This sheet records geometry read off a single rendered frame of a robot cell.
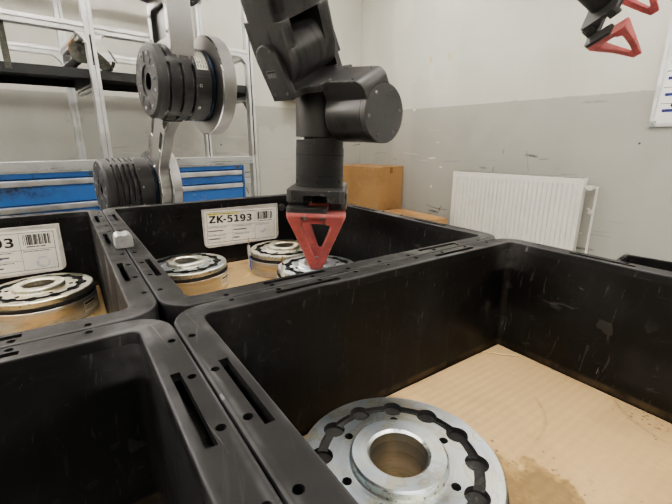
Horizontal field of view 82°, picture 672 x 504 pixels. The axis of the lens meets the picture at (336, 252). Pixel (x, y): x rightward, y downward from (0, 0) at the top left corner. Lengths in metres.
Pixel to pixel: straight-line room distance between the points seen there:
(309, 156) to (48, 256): 0.35
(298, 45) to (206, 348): 0.32
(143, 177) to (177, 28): 0.53
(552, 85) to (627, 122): 0.56
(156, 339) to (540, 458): 0.23
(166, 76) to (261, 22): 0.46
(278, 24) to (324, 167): 0.15
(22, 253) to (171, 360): 0.44
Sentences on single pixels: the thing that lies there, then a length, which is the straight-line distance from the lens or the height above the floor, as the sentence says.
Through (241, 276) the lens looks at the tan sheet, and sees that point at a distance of 0.58.
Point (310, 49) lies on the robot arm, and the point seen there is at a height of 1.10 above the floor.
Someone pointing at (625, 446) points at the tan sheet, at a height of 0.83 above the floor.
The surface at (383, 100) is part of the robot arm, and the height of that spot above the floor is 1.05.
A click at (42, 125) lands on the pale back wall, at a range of 3.14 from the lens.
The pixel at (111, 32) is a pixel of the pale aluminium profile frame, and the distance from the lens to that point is 2.38.
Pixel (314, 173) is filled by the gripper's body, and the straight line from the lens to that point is 0.45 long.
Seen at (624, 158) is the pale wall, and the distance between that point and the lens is 3.21.
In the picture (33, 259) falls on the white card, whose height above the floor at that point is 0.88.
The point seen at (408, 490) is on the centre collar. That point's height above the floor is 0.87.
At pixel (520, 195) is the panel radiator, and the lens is 3.30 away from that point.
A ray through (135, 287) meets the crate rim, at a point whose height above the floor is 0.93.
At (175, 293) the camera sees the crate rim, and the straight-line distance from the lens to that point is 0.25.
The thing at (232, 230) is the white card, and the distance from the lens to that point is 0.64.
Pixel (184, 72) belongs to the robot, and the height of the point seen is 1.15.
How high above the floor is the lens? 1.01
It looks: 16 degrees down
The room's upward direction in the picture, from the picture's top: straight up
